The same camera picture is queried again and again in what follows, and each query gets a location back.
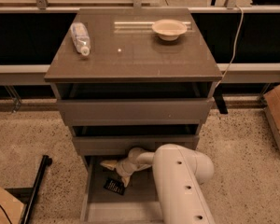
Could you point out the grey open bottom drawer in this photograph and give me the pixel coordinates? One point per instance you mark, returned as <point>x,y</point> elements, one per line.
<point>138,205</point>

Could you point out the black rxbar chocolate bar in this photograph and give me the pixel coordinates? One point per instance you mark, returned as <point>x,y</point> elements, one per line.
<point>115,186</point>

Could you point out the grey drawer cabinet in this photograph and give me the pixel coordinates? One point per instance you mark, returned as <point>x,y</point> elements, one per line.
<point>128,61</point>

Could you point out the grey top drawer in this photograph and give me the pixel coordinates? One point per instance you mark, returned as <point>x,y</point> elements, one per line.
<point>134,112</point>

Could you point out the white paper bowl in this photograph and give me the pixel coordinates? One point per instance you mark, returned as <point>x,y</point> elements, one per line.
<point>169,30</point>

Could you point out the brown cardboard box left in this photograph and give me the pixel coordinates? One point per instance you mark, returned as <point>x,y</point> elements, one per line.
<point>10,208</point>

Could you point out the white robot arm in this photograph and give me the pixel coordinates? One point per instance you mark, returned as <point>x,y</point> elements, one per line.
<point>178,173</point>

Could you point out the black metal stand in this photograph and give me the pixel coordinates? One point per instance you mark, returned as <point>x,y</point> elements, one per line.
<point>28,196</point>

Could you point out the grey middle drawer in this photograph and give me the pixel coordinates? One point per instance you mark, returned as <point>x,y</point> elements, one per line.
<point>120,145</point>

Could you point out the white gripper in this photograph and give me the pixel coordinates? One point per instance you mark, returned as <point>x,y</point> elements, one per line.
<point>126,166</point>

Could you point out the clear plastic water bottle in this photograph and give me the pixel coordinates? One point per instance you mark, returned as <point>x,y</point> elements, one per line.
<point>80,38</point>

